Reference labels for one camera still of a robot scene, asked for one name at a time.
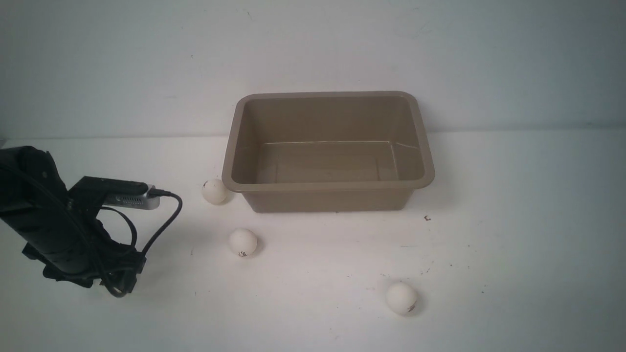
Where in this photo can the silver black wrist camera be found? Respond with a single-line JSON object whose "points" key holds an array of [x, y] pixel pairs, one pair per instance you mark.
{"points": [[122, 193]]}

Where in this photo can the white ping-pong ball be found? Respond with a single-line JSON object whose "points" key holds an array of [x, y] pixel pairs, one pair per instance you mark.
{"points": [[243, 242], [401, 298], [214, 191]]}

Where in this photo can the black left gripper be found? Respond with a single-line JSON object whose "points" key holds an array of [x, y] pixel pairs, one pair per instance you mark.
{"points": [[36, 204]]}

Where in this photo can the brown plastic bin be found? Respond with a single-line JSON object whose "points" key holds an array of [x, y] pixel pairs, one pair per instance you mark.
{"points": [[327, 151]]}

